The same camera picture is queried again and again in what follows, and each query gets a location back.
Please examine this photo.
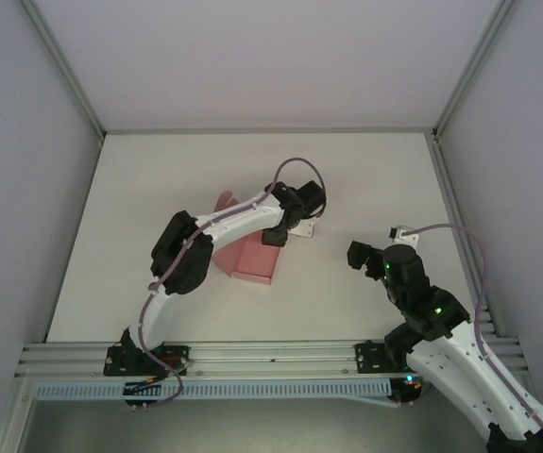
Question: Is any aluminium frame post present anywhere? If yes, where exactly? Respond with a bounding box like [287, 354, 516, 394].
[19, 0, 108, 141]
[433, 0, 517, 142]

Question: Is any white slotted cable duct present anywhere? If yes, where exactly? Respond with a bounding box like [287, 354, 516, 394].
[32, 379, 393, 403]

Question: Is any pink paper box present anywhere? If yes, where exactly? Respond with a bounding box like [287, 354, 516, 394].
[212, 190, 282, 286]

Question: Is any aluminium side table rail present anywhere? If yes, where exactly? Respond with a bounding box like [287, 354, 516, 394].
[431, 135, 522, 339]

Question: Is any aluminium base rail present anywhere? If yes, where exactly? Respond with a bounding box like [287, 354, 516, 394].
[14, 335, 521, 379]

